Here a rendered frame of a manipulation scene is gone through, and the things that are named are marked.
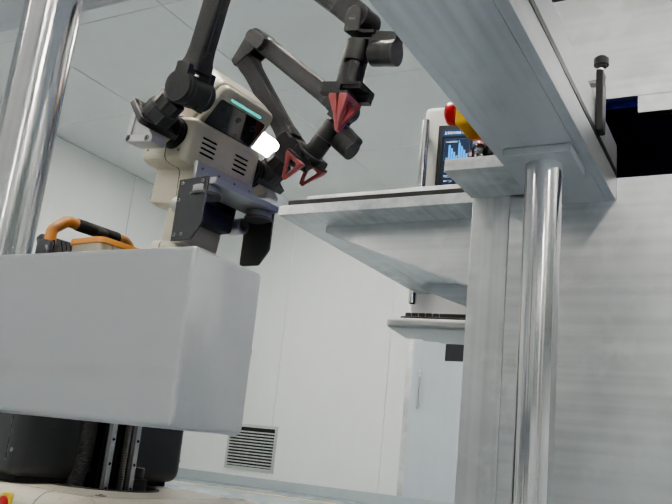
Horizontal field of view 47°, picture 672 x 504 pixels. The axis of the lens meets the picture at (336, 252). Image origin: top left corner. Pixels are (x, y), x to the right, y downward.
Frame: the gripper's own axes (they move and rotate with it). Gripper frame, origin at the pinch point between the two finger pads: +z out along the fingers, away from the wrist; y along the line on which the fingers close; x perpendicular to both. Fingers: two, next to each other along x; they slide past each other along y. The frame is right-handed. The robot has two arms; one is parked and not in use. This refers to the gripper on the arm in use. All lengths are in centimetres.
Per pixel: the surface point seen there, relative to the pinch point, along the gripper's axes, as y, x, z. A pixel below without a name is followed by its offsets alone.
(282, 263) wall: -385, 546, -65
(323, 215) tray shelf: 7.4, -9.0, 21.6
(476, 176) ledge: 42, -23, 16
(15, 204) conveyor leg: 29, -90, 44
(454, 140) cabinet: -13, 87, -32
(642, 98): 62, -13, -2
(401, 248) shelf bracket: 21.9, -2.4, 24.7
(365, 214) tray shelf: 15.9, -8.1, 20.3
